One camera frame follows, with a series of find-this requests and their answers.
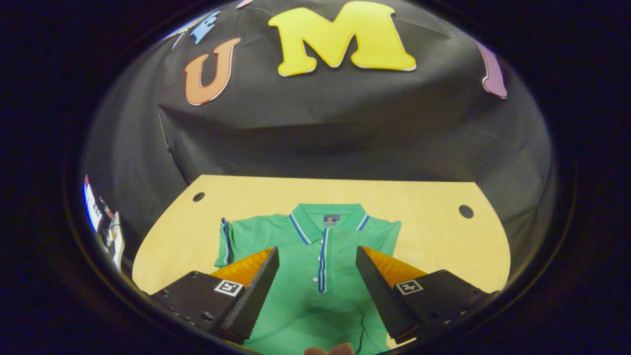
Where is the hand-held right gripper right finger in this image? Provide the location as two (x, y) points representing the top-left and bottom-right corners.
(356, 246), (499, 345)

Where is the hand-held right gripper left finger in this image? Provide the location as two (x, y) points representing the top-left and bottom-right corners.
(150, 247), (280, 345)

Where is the green T-shirt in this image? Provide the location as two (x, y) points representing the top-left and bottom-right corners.
(214, 203), (402, 355)

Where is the black backdrop cloth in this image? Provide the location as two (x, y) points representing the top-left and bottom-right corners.
(81, 0), (555, 296)

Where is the white and blue wall poster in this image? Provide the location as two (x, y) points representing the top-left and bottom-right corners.
(83, 175), (102, 232)

